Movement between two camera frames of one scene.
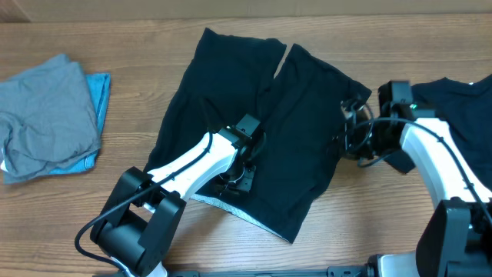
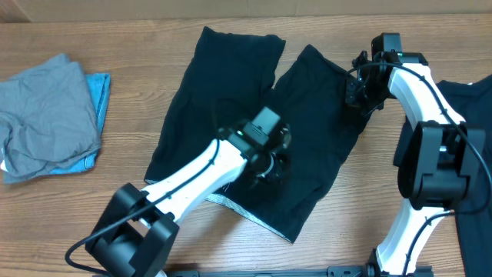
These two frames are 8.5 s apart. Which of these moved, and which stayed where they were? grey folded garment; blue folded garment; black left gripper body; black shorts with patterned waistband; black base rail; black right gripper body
Moved: black left gripper body; black right gripper body
Stayed: black base rail; blue folded garment; grey folded garment; black shorts with patterned waistband
